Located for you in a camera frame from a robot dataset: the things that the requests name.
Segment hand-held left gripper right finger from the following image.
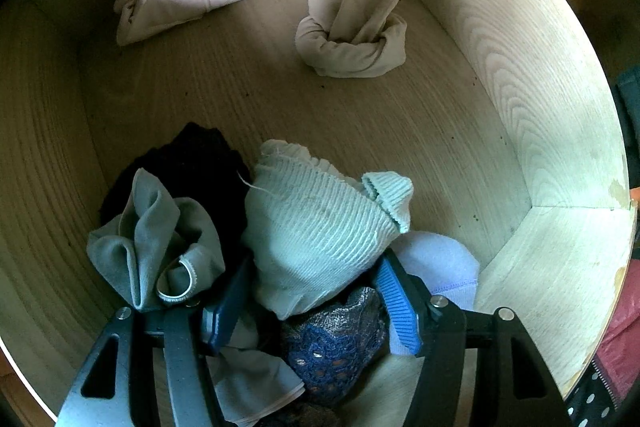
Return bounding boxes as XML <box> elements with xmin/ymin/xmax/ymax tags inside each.
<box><xmin>375</xmin><ymin>251</ymin><xmax>571</xmax><ymax>427</ymax></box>

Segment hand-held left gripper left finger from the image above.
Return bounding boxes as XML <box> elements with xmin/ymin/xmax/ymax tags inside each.
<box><xmin>55</xmin><ymin>257</ymin><xmax>253</xmax><ymax>427</ymax></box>

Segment light blue cloth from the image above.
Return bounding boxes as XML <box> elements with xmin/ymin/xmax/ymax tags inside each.
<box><xmin>389</xmin><ymin>230</ymin><xmax>482</xmax><ymax>356</ymax></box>

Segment pale white cloth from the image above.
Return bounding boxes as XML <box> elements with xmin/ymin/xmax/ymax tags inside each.
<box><xmin>206</xmin><ymin>307</ymin><xmax>307</xmax><ymax>426</ymax></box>

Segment blue lace cloth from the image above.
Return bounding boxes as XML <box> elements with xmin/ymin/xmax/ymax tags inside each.
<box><xmin>279</xmin><ymin>286</ymin><xmax>390</xmax><ymax>408</ymax></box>

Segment mint ribbed sock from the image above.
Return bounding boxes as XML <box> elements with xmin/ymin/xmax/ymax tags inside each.
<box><xmin>241</xmin><ymin>139</ymin><xmax>415</xmax><ymax>321</ymax></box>

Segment grey-green cloth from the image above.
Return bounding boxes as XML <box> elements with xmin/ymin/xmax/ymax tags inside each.
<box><xmin>86</xmin><ymin>168</ymin><xmax>227</xmax><ymax>314</ymax></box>

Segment black knit cloth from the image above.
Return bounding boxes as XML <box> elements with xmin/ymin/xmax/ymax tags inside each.
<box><xmin>99</xmin><ymin>122</ymin><xmax>252</xmax><ymax>230</ymax></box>

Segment wooden drawer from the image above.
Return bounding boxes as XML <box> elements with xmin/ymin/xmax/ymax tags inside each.
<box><xmin>0</xmin><ymin>0</ymin><xmax>639</xmax><ymax>427</ymax></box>

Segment beige stockings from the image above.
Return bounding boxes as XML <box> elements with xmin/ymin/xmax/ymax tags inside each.
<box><xmin>294</xmin><ymin>0</ymin><xmax>407</xmax><ymax>79</ymax></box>

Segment dark patterned cloth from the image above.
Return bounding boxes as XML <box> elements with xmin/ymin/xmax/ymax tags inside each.
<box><xmin>252</xmin><ymin>402</ymin><xmax>344</xmax><ymax>427</ymax></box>

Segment black polka dot cloth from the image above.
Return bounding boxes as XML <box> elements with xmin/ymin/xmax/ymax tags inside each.
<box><xmin>565</xmin><ymin>353</ymin><xmax>619</xmax><ymax>427</ymax></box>

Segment red cloth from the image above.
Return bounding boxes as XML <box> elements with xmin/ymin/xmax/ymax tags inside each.
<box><xmin>594</xmin><ymin>257</ymin><xmax>640</xmax><ymax>389</ymax></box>

